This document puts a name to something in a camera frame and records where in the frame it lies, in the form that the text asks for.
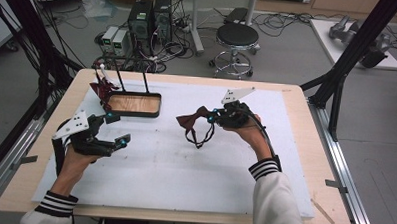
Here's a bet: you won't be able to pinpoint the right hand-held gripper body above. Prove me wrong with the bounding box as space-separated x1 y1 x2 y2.
217 86 256 130

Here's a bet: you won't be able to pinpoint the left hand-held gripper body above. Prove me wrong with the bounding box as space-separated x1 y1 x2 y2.
51 108 117 158

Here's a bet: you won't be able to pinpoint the dark brown bow tie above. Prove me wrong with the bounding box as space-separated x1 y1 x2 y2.
174 104 218 151

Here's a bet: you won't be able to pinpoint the black rack with wooden tray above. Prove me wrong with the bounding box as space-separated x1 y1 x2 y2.
92 54 163 119

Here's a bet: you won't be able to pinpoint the red striped bow tie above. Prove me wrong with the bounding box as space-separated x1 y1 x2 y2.
88 62 121 113

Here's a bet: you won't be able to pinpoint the person's right hand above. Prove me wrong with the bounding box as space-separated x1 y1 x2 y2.
223 113 274 163

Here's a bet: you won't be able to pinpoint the person's left hand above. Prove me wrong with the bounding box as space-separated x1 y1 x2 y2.
49 145 101 199

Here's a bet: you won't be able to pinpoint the white foam mat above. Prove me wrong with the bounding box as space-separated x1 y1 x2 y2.
31 74 321 220

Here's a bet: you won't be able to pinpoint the grey metal clip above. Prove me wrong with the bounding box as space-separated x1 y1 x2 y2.
10 154 39 172
324 178 349 195

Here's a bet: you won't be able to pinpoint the electronic boxes on floor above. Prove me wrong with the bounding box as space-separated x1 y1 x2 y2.
91 0 204 76

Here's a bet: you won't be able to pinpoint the white power supply unit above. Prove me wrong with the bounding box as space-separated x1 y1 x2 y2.
111 29 130 58
101 26 119 53

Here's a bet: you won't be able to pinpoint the black round stool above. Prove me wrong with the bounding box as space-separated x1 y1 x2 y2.
208 21 263 81

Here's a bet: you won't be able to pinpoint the white table leg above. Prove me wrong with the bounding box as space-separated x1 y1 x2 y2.
187 0 206 56
244 0 260 27

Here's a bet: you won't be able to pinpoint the large black computer tower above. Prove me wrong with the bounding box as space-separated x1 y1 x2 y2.
126 0 155 56

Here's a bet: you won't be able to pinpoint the flat black box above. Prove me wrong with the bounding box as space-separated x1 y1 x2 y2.
224 6 250 27

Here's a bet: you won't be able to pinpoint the slim black computer tower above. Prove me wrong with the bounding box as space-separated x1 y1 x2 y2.
152 0 174 46

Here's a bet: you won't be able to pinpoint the clear plastic bag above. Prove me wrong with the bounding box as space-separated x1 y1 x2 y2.
81 0 118 21

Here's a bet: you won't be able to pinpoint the white floor board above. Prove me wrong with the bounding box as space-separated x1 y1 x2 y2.
307 18 397 71

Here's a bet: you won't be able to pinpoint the thin wooden stick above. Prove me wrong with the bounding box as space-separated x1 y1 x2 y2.
310 198 337 224

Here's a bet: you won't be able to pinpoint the left hand-held gripper black cable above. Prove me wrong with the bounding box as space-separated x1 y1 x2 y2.
50 119 68 179

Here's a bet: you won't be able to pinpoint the hand-held gripper black cable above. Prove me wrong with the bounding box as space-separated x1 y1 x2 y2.
50 119 68 179
244 112 285 172

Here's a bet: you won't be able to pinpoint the right hand-held gripper black cable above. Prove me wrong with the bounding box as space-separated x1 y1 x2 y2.
244 112 285 172

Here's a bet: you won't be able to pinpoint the silver metal rail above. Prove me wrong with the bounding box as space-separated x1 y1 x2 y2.
0 94 60 205
304 99 381 224

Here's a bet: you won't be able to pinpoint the black frame stand with cables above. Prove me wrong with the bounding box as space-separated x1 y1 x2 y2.
0 0 87 122

